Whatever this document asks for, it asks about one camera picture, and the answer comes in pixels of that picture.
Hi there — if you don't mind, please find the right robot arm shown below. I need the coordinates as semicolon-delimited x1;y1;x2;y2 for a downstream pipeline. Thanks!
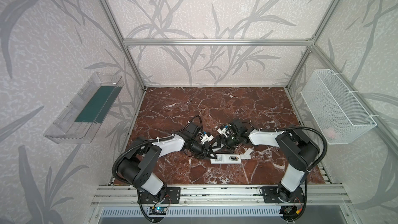
210;119;328;197

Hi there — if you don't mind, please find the white remote with coloured buttons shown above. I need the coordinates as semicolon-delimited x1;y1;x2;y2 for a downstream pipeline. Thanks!
240;148;254;160

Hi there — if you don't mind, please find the aluminium cage frame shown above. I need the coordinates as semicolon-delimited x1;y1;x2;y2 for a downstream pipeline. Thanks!
86;0;398;207

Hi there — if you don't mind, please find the white wire mesh basket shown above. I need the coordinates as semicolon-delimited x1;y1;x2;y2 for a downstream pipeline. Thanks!
301;69;377;145

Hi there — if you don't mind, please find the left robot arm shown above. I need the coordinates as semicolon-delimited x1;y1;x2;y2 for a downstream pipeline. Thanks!
112;115;217;199

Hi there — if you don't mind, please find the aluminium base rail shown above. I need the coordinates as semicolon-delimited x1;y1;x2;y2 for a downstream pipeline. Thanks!
90;184;353;207

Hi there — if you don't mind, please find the clear plastic wall bin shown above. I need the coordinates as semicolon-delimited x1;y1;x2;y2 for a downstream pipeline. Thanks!
44;72;124;144

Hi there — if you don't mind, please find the pink object in basket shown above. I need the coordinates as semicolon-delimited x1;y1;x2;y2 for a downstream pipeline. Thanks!
323;128;338;139

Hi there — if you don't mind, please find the green lit circuit board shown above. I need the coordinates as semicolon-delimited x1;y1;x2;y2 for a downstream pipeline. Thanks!
148;206;168;216

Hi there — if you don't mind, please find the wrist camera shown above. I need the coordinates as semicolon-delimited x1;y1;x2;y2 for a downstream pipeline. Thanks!
201;132;214;144
217;125;232;137

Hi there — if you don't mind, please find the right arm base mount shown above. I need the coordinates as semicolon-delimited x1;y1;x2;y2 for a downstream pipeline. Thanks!
260;186;305;204

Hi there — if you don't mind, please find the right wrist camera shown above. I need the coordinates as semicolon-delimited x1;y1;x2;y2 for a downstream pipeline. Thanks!
217;125;232;137

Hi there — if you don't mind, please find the white remote control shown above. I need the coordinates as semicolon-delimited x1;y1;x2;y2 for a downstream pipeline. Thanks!
210;154;241;164

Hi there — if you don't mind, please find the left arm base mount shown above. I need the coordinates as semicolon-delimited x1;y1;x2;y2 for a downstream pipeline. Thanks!
138;186;181;204

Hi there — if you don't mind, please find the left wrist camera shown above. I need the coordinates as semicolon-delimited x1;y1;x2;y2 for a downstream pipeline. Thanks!
201;132;214;144

